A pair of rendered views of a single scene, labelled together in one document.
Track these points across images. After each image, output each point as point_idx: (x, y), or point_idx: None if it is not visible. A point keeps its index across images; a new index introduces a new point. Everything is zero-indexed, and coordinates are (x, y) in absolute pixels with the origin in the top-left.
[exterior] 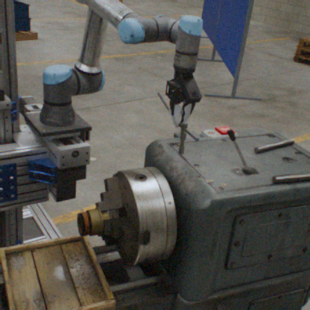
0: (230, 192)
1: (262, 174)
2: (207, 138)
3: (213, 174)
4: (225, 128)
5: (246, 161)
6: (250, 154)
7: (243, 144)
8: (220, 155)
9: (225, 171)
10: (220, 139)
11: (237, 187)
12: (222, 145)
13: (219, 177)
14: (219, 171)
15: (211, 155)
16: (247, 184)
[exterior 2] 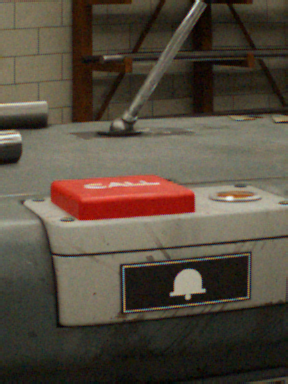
0: (225, 115)
1: (64, 133)
2: (264, 182)
3: (269, 128)
4: (116, 188)
5: (97, 145)
6: (49, 157)
7: (47, 176)
8: (217, 151)
9: (219, 131)
10: (182, 183)
11: (193, 118)
12: (185, 169)
13: (248, 125)
14: (242, 130)
15: (263, 150)
16: (152, 121)
